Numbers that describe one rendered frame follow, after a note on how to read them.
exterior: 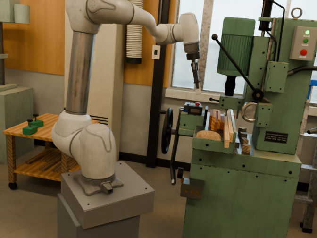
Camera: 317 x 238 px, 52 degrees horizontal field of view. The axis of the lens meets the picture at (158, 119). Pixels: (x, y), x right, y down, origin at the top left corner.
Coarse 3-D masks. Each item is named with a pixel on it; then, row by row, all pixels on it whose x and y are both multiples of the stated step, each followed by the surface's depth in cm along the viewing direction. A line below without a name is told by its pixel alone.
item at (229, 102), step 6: (222, 96) 186; (228, 96) 188; (234, 96) 189; (222, 102) 187; (228, 102) 186; (234, 102) 186; (240, 102) 185; (222, 108) 188; (228, 108) 187; (234, 108) 186; (240, 108) 186
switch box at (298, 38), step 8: (296, 32) 159; (304, 32) 158; (312, 32) 157; (296, 40) 159; (312, 40) 158; (296, 48) 160; (304, 48) 160; (312, 48) 159; (296, 56) 161; (312, 56) 160
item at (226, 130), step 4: (224, 116) 195; (224, 124) 179; (224, 128) 173; (228, 128) 170; (224, 132) 169; (228, 132) 163; (224, 136) 164; (228, 136) 156; (224, 140) 160; (228, 140) 151; (224, 144) 155; (228, 144) 151
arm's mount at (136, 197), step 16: (64, 176) 154; (128, 176) 157; (64, 192) 153; (80, 192) 141; (112, 192) 143; (128, 192) 143; (144, 192) 144; (80, 208) 133; (96, 208) 132; (112, 208) 136; (128, 208) 141; (144, 208) 146; (96, 224) 134
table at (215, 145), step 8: (208, 112) 218; (208, 120) 198; (200, 128) 179; (208, 128) 181; (192, 144) 164; (200, 144) 163; (208, 144) 162; (216, 144) 162; (232, 144) 160; (224, 152) 162; (232, 152) 161
